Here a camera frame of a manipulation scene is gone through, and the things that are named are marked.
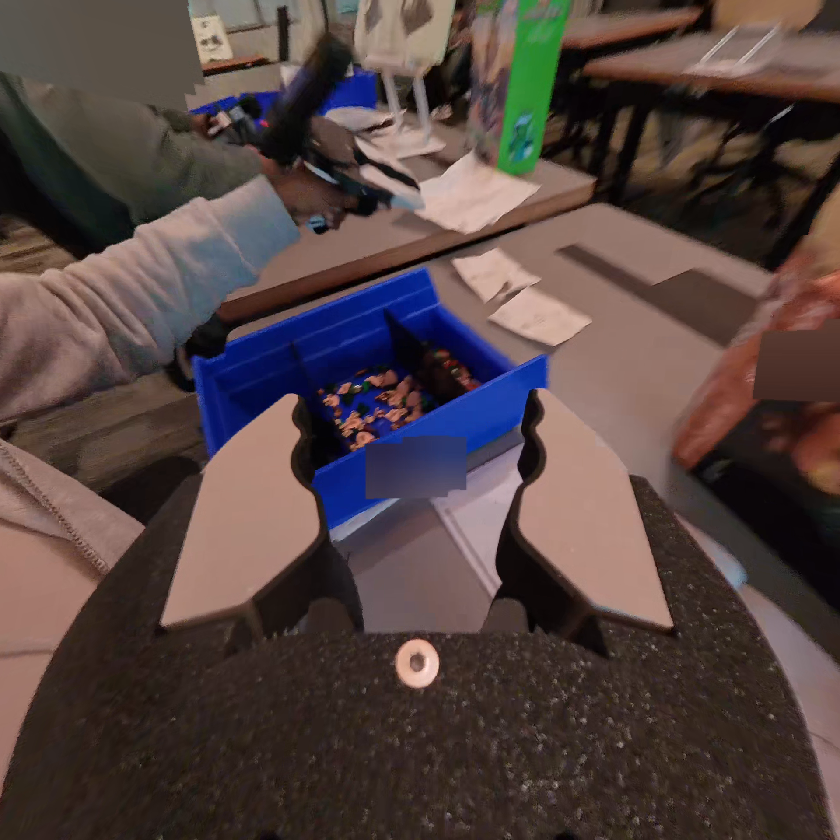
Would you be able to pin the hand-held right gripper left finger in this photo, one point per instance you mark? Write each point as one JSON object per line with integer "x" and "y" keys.
{"x": 250, "y": 525}

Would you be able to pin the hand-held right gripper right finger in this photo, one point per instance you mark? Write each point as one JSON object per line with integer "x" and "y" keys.
{"x": 584, "y": 525}

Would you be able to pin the blue plastic bin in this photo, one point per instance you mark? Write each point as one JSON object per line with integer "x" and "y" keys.
{"x": 263, "y": 368}
{"x": 355, "y": 89}

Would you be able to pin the white printed board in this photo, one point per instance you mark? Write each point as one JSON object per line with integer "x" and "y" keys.
{"x": 407, "y": 53}

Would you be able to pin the white instruction booklet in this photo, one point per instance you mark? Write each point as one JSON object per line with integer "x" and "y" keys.
{"x": 473, "y": 512}

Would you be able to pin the white paper sheet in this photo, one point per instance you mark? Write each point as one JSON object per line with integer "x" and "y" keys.
{"x": 473, "y": 194}
{"x": 496, "y": 273}
{"x": 538, "y": 318}

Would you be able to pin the pile of small colourful bricks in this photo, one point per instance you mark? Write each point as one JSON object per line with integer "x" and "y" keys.
{"x": 387, "y": 394}

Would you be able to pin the black flower print box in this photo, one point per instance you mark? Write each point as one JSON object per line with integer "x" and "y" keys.
{"x": 748, "y": 420}

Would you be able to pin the green cardboard box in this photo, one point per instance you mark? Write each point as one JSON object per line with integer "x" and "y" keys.
{"x": 525, "y": 79}

